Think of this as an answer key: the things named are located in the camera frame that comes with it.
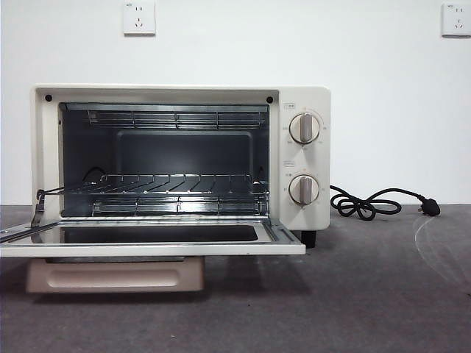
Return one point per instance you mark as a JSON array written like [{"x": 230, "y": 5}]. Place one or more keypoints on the white wall socket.
[
  {"x": 456, "y": 20},
  {"x": 139, "y": 18}
]

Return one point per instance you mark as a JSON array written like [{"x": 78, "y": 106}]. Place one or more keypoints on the cream temperature knob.
[{"x": 304, "y": 128}]

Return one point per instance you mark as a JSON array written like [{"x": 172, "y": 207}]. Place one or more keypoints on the cream Toshiba toaster oven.
[{"x": 321, "y": 162}]

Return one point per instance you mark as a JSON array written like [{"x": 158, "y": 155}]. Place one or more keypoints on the cream timer knob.
[{"x": 304, "y": 189}]

